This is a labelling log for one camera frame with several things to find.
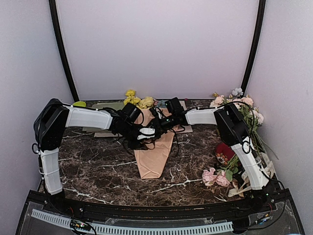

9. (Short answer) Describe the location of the blue fake flower stem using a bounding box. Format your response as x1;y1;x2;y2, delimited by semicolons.
157;100;166;108

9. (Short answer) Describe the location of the dark brown ribbon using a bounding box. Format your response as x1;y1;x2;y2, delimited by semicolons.
122;127;183;157

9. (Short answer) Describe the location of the pale yellow flower stem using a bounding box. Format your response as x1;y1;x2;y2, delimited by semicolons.
138;96;155;109

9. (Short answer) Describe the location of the bright yellow flower stem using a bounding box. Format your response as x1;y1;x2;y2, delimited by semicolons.
123;90;141;107

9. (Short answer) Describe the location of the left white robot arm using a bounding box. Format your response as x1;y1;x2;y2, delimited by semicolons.
33;98;156;213

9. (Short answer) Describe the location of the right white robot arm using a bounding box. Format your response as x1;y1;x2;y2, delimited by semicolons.
149;102;268;190

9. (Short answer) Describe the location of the pink fake flower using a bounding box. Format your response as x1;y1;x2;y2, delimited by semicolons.
202;153;239;187

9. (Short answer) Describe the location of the bunch of fake flowers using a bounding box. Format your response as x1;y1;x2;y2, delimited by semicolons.
210;88;266;153

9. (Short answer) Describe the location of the pink wrapping paper stack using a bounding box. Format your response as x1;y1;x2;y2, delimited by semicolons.
178;100;193;134

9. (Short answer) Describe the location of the green wrapping paper sheet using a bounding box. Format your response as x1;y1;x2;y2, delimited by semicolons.
82;102;124;138

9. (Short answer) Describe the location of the red floral tin lid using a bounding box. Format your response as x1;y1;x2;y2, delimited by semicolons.
215;142;241;166

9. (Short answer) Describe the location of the green plastic bowl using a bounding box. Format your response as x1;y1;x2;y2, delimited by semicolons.
73;101;86;107

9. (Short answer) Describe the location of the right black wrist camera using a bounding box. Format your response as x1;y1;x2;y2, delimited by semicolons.
165;97;184;115

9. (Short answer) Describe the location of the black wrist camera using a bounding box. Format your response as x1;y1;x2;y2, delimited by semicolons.
121;103;141;122
165;97;184;115

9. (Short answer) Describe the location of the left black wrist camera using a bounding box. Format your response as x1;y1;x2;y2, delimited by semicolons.
121;103;141;122

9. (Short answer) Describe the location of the white slotted cable duct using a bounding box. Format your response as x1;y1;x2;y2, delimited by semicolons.
31;209;233;235

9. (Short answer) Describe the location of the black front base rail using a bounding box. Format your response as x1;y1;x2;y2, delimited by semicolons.
22;189;297;222

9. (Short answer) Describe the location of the right black frame post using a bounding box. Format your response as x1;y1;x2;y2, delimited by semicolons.
241;0;266;95

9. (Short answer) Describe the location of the black frame post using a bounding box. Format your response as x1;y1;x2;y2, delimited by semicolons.
241;0;266;95
48;0;79;102

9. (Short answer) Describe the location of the left black frame post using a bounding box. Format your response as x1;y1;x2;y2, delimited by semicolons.
48;0;79;102

